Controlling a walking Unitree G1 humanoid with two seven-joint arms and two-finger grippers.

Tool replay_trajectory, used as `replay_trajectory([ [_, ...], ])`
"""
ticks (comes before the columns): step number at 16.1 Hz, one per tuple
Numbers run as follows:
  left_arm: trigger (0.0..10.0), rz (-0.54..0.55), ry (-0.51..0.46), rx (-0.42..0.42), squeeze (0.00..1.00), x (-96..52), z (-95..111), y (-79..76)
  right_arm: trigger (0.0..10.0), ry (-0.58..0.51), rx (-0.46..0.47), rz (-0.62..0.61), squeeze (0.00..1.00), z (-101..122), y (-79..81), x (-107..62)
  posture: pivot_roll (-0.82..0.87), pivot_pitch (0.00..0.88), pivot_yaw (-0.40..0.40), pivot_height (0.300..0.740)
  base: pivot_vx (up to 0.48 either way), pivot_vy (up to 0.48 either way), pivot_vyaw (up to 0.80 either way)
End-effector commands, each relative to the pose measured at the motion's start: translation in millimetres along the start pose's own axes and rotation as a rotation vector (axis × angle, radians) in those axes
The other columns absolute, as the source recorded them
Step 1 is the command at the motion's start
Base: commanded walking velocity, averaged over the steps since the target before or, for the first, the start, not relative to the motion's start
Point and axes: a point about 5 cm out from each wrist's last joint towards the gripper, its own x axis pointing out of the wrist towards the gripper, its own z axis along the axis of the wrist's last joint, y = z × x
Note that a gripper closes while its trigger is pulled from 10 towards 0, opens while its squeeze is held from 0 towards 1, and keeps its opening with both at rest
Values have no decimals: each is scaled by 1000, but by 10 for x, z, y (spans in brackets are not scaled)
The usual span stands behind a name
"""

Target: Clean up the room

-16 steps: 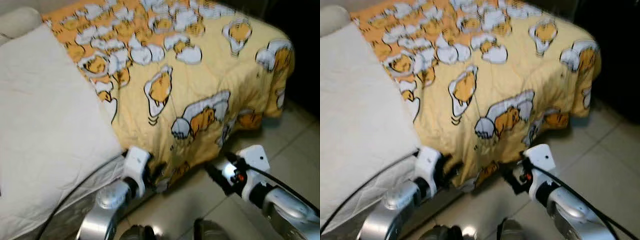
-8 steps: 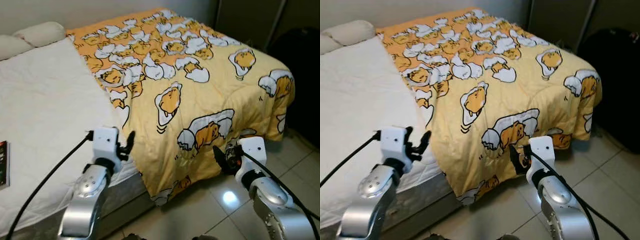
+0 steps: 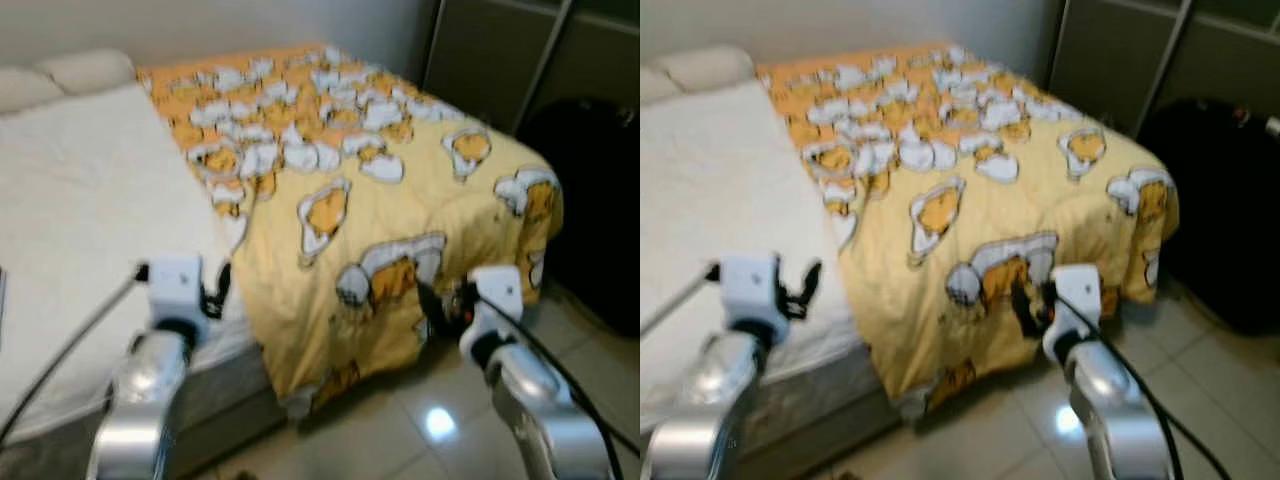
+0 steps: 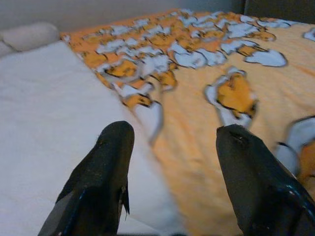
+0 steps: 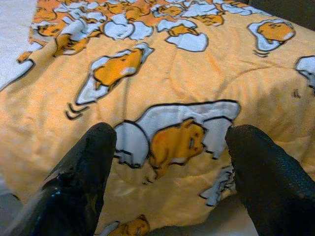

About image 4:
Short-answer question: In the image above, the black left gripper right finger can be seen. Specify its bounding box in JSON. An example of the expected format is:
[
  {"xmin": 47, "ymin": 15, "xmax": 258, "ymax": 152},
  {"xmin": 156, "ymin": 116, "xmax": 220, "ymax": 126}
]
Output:
[{"xmin": 216, "ymin": 124, "xmax": 315, "ymax": 236}]

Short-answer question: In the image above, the beige bolster pillow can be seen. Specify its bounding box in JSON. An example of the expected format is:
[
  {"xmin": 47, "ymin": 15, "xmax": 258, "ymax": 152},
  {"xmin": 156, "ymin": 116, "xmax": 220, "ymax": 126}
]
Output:
[{"xmin": 0, "ymin": 22, "xmax": 61, "ymax": 59}]

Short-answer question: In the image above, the dark grey headboard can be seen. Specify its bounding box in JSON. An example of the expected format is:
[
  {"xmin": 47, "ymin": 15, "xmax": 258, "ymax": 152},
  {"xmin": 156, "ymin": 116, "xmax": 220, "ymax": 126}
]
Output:
[{"xmin": 243, "ymin": 0, "xmax": 315, "ymax": 25}]

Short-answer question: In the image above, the orange cartoon print blanket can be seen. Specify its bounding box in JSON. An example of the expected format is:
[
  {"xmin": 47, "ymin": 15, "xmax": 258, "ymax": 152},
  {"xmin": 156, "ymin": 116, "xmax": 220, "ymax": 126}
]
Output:
[{"xmin": 60, "ymin": 8, "xmax": 315, "ymax": 236}]

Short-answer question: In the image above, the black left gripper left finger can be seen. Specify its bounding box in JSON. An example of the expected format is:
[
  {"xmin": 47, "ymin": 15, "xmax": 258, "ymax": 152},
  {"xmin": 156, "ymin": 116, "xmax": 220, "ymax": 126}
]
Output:
[{"xmin": 38, "ymin": 120, "xmax": 135, "ymax": 236}]

